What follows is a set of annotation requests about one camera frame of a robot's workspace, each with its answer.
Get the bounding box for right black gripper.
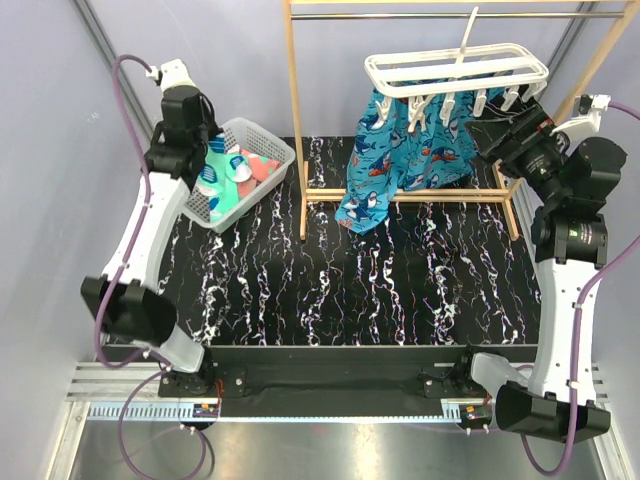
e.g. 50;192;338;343
464;105;569;207

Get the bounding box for pink sock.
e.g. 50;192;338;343
236;177;260;202
241;150;281;183

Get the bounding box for mint green sock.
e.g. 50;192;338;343
200;134;252;185
196;175;240;223

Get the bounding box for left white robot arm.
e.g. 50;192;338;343
81;85;216;396

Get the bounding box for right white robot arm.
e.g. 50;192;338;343
453;103;627;445

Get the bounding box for white clip hanger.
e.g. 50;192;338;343
364;7;549;131

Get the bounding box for wooden clothes rack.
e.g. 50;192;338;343
282;1;639;241

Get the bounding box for blue shark pattern shorts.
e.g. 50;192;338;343
335;90;476;234

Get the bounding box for white plastic basket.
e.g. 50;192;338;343
183;117;296;234

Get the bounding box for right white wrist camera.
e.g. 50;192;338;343
553;94;611;141

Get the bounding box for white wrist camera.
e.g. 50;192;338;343
553;94;611;141
145;59;196;92

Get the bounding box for aluminium frame post right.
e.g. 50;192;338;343
539;2;597;99

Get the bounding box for aluminium frame post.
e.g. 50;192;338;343
70;0;153;140
539;2;597;99

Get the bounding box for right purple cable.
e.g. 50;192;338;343
519;99;640;475

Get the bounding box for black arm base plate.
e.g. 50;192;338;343
159;346;491;422

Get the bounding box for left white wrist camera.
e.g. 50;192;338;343
145;59;196;92

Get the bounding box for aluminium frame post left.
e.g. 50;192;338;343
70;0;153;140

